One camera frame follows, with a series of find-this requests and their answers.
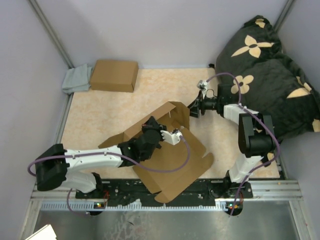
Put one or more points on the white paper sheet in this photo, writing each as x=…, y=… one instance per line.
x=45, y=233

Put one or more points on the brown cardboard box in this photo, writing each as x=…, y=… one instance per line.
x=181, y=164
x=114, y=76

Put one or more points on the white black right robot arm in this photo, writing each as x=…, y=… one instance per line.
x=255, y=139

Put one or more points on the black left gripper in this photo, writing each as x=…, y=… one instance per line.
x=152, y=124

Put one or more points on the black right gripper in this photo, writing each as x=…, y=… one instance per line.
x=197, y=105

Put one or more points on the right grey metal corner rail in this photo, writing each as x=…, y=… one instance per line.
x=283, y=14

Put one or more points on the grey metal corner rail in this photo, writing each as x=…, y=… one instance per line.
x=53, y=36
x=283, y=14

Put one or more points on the aluminium frame rail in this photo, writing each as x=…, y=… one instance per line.
x=254, y=189

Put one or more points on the black floral pillow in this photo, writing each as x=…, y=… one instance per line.
x=269, y=81

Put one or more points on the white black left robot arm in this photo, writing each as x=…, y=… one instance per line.
x=59, y=167

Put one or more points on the closed brown cardboard box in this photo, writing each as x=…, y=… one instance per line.
x=114, y=76

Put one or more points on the grey folded cloth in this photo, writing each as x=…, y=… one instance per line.
x=77, y=79

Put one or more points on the white slotted cable duct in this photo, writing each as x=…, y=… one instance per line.
x=93, y=206

